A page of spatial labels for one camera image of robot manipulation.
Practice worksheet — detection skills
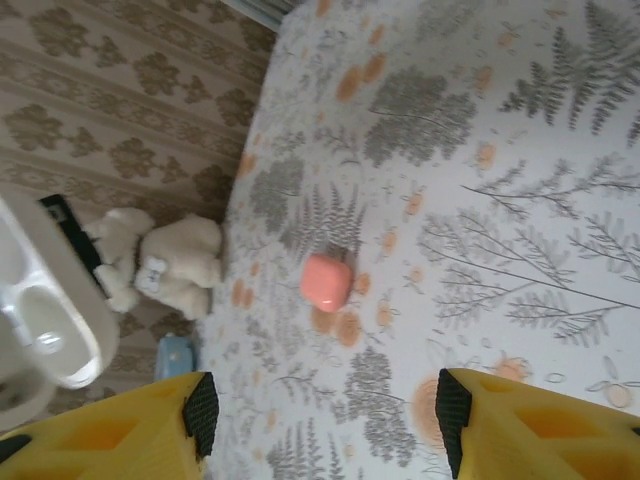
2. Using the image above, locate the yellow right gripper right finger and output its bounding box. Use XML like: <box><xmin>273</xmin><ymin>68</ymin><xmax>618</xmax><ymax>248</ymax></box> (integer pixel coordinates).
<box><xmin>434</xmin><ymin>367</ymin><xmax>640</xmax><ymax>480</ymax></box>

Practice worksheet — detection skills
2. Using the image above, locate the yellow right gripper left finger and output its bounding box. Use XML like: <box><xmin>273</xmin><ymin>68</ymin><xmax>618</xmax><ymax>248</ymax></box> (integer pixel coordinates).
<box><xmin>0</xmin><ymin>370</ymin><xmax>220</xmax><ymax>480</ymax></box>

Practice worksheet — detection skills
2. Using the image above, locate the pink earbuds charging case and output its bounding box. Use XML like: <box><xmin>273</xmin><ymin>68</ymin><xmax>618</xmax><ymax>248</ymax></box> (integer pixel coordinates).
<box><xmin>300</xmin><ymin>252</ymin><xmax>354</xmax><ymax>315</ymax></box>

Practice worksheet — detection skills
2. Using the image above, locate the small light blue object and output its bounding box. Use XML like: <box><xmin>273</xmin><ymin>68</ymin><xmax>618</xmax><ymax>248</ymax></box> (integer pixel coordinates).
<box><xmin>157</xmin><ymin>333</ymin><xmax>196</xmax><ymax>376</ymax></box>

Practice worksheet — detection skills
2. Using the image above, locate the floral patterned table cover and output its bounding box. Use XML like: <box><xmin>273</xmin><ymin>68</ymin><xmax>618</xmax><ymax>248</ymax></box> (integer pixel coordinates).
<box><xmin>192</xmin><ymin>0</ymin><xmax>640</xmax><ymax>480</ymax></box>

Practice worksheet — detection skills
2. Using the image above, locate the white teddy bear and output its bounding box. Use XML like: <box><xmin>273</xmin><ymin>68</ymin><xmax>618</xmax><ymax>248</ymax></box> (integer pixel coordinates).
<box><xmin>85</xmin><ymin>207</ymin><xmax>225</xmax><ymax>319</ymax></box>

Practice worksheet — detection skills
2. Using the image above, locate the aluminium corner post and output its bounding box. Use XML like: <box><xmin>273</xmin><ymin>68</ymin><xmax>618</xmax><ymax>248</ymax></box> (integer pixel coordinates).
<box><xmin>227</xmin><ymin>0</ymin><xmax>297</xmax><ymax>32</ymax></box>

